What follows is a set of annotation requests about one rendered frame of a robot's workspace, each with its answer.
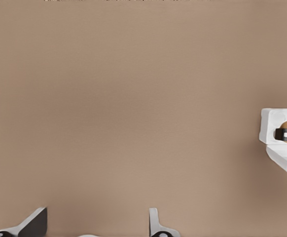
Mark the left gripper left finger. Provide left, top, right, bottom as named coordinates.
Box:
left=0, top=206, right=48, bottom=237

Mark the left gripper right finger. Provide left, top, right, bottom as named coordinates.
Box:
left=148, top=207, right=181, bottom=237

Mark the white egg box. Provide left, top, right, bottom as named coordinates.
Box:
left=258, top=107, right=287, bottom=147

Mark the white egg box lid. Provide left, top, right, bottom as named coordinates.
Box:
left=266, top=144, right=287, bottom=174

